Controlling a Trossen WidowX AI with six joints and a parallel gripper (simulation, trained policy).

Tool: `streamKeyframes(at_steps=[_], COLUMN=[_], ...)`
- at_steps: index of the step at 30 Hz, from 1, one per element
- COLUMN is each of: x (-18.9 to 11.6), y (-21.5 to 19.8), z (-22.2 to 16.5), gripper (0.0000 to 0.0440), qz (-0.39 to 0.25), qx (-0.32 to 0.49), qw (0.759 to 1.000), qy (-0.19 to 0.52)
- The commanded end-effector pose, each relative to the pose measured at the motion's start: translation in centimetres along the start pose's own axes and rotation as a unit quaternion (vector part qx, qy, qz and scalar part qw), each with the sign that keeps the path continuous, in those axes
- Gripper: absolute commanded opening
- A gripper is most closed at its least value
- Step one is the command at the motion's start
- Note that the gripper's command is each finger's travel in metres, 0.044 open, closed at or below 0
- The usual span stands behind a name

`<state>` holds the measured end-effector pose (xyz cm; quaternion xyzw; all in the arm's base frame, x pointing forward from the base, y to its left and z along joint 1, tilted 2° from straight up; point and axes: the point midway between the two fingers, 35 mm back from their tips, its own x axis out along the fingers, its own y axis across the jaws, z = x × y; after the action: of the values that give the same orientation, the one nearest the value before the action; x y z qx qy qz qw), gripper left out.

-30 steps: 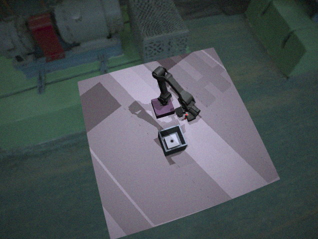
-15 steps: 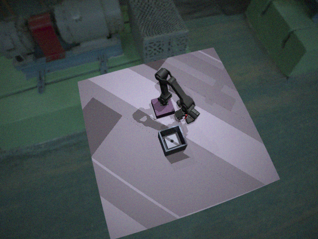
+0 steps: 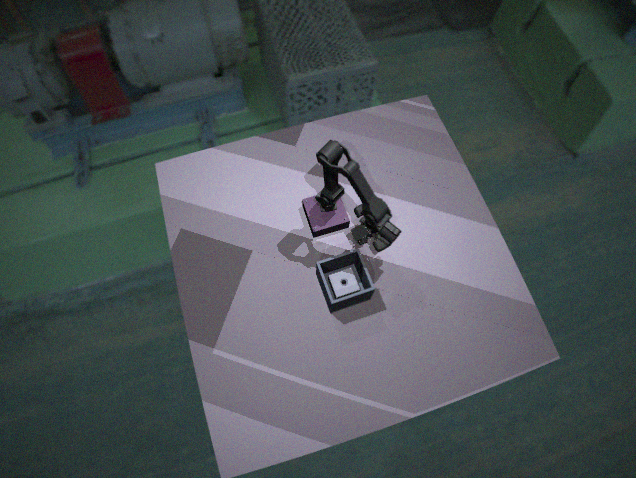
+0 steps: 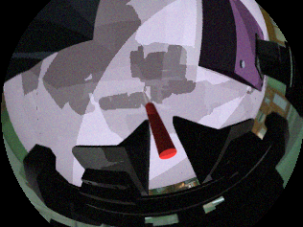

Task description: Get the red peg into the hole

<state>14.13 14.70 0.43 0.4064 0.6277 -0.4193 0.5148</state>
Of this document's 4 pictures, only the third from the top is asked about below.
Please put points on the white square plate with hole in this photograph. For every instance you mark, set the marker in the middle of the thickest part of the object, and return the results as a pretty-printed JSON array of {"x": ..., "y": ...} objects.
[{"x": 336, "y": 281}]

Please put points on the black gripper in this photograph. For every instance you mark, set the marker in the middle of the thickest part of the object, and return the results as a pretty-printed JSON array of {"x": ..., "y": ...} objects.
[{"x": 379, "y": 242}]

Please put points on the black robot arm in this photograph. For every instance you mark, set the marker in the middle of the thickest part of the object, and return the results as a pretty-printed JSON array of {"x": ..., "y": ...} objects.
[{"x": 375, "y": 209}]

